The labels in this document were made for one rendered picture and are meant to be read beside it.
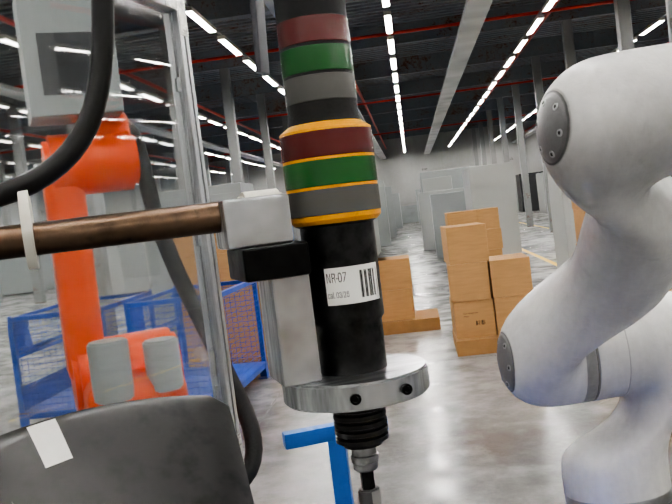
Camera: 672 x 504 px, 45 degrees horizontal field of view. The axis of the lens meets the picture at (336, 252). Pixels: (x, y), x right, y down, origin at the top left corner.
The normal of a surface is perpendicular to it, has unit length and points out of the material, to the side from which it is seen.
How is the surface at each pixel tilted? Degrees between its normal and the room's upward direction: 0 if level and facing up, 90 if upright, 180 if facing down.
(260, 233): 90
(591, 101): 75
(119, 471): 40
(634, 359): 97
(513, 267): 90
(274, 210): 90
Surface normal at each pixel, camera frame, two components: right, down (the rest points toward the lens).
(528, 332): -0.91, -0.11
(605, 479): -0.44, -0.07
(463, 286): -0.11, 0.07
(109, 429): 0.22, -0.80
